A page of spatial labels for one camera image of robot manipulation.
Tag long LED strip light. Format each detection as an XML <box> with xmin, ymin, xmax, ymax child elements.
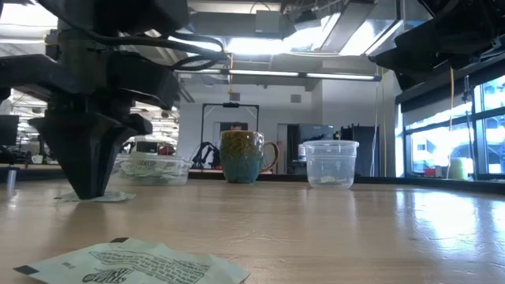
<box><xmin>176</xmin><ymin>67</ymin><xmax>382</xmax><ymax>82</ymax></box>

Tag bright ceiling light panel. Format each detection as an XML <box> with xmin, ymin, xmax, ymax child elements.
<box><xmin>171</xmin><ymin>35</ymin><xmax>289</xmax><ymax>56</ymax></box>

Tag clear rectangular plastic container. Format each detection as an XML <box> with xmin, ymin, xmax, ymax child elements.
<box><xmin>111</xmin><ymin>151</ymin><xmax>194</xmax><ymax>187</ymax></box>

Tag small grey framed monitor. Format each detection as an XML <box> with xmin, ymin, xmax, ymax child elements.
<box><xmin>136</xmin><ymin>140</ymin><xmax>159</xmax><ymax>155</ymax></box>

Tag clear round plastic container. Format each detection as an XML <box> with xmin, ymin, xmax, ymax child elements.
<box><xmin>302</xmin><ymin>140</ymin><xmax>360</xmax><ymax>191</ymax></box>

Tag large glass window wall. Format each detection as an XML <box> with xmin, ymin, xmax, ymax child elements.
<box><xmin>402</xmin><ymin>74</ymin><xmax>505</xmax><ymax>179</ymax></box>

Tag black gantry frame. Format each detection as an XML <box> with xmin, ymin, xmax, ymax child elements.
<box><xmin>200</xmin><ymin>101</ymin><xmax>260</xmax><ymax>169</ymax></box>

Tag dark grey equipment box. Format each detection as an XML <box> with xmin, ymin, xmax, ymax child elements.
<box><xmin>286</xmin><ymin>123</ymin><xmax>335</xmax><ymax>175</ymax></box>

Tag light green cup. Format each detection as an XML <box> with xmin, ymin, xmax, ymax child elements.
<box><xmin>449</xmin><ymin>157</ymin><xmax>469</xmax><ymax>181</ymax></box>

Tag black fabric enclosure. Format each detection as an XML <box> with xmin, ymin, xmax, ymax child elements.
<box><xmin>341</xmin><ymin>125</ymin><xmax>382</xmax><ymax>178</ymax></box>

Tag green brown ceramic mug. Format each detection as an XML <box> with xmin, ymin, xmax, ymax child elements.
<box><xmin>219</xmin><ymin>129</ymin><xmax>281</xmax><ymax>185</ymax></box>

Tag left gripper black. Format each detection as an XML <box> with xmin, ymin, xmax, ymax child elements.
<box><xmin>0</xmin><ymin>52</ymin><xmax>181</xmax><ymax>200</ymax></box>

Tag white Stevia sweetener packet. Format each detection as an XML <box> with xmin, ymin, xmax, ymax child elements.
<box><xmin>118</xmin><ymin>151</ymin><xmax>190</xmax><ymax>174</ymax></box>
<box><xmin>122</xmin><ymin>173</ymin><xmax>189</xmax><ymax>185</ymax></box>
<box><xmin>54</xmin><ymin>190</ymin><xmax>137</xmax><ymax>204</ymax></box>
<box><xmin>13</xmin><ymin>237</ymin><xmax>251</xmax><ymax>284</ymax></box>

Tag grey ceiling box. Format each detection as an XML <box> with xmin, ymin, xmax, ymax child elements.
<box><xmin>255</xmin><ymin>9</ymin><xmax>282</xmax><ymax>35</ymax></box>

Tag green white Truvia packet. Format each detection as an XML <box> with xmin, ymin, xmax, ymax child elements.
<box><xmin>315</xmin><ymin>176</ymin><xmax>349</xmax><ymax>187</ymax></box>

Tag black aluminium table frame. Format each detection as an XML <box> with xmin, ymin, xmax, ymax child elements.
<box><xmin>0</xmin><ymin>165</ymin><xmax>505</xmax><ymax>195</ymax></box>

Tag black computer monitor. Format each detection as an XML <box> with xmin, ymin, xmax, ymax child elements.
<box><xmin>0</xmin><ymin>114</ymin><xmax>21</xmax><ymax>147</ymax></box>

